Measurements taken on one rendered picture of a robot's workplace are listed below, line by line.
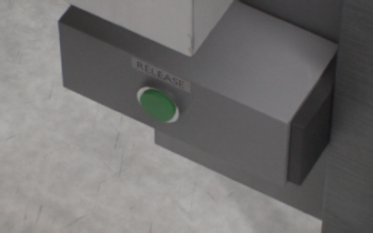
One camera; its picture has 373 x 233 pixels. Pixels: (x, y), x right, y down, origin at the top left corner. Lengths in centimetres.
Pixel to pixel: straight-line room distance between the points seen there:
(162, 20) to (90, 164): 162
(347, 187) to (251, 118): 12
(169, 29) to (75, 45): 24
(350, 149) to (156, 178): 138
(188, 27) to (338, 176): 31
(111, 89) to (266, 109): 14
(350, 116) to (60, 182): 143
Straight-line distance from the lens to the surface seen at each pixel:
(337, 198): 157
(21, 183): 288
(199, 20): 128
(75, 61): 153
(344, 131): 150
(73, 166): 289
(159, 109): 150
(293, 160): 148
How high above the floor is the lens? 233
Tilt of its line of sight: 52 degrees down
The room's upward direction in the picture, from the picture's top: straight up
